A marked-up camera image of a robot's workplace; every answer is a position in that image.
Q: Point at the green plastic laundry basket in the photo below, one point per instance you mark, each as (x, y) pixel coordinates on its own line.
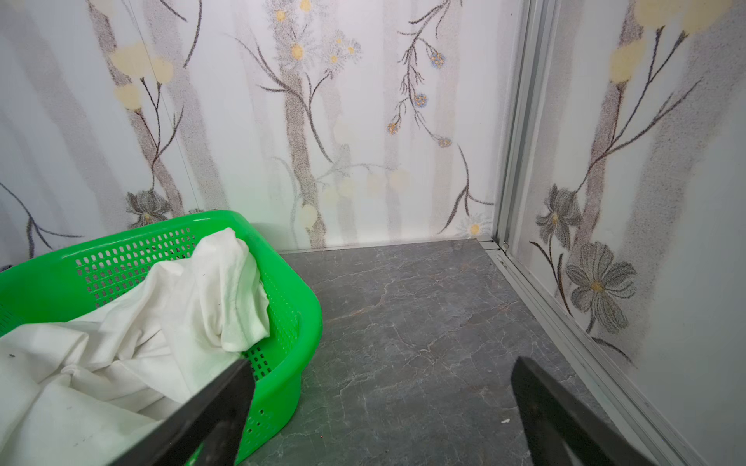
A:
(70, 283)

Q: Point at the white t-shirt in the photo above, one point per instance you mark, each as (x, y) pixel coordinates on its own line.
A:
(83, 392)

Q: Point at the aluminium corner wall profile right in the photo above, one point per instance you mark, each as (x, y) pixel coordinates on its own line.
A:
(642, 425)

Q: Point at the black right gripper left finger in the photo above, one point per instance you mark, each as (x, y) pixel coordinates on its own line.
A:
(207, 430)

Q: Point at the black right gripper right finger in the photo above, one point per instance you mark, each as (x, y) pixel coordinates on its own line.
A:
(560, 429)

